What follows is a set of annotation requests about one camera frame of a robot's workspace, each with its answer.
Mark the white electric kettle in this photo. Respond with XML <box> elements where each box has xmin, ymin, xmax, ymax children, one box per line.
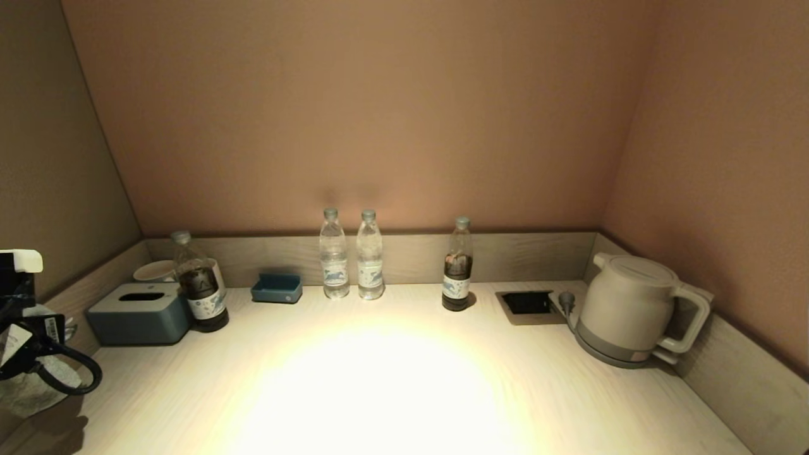
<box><xmin>576</xmin><ymin>253</ymin><xmax>716</xmax><ymax>367</ymax></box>

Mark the white ceramic cup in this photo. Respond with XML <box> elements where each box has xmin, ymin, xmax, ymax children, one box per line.
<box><xmin>205</xmin><ymin>258</ymin><xmax>227</xmax><ymax>298</ymax></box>
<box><xmin>133</xmin><ymin>260</ymin><xmax>178</xmax><ymax>283</ymax></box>

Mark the dark tea plastic bottle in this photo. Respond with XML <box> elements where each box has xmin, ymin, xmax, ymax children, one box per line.
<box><xmin>171</xmin><ymin>231</ymin><xmax>230</xmax><ymax>333</ymax></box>
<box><xmin>442</xmin><ymin>216</ymin><xmax>475</xmax><ymax>312</ymax></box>

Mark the blue-grey tissue box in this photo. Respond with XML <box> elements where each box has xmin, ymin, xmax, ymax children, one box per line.
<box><xmin>87</xmin><ymin>282</ymin><xmax>194</xmax><ymax>346</ymax></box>

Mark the small blue tray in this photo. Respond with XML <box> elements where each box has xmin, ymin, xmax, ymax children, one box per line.
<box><xmin>252</xmin><ymin>273</ymin><xmax>303</xmax><ymax>305</ymax></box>

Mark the black recessed power socket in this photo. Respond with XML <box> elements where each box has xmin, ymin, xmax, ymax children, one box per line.
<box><xmin>496</xmin><ymin>290</ymin><xmax>568</xmax><ymax>326</ymax></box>

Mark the clear water plastic bottle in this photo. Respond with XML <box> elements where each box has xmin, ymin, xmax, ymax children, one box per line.
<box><xmin>319</xmin><ymin>207</ymin><xmax>350</xmax><ymax>300</ymax></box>
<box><xmin>356</xmin><ymin>209</ymin><xmax>386</xmax><ymax>301</ymax></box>

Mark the grey kettle base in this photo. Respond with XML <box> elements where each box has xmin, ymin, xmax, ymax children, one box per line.
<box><xmin>572</xmin><ymin>325</ymin><xmax>682</xmax><ymax>371</ymax></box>

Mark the white cleaning cloth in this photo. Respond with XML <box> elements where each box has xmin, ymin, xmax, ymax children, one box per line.
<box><xmin>0</xmin><ymin>305</ymin><xmax>83</xmax><ymax>419</ymax></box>

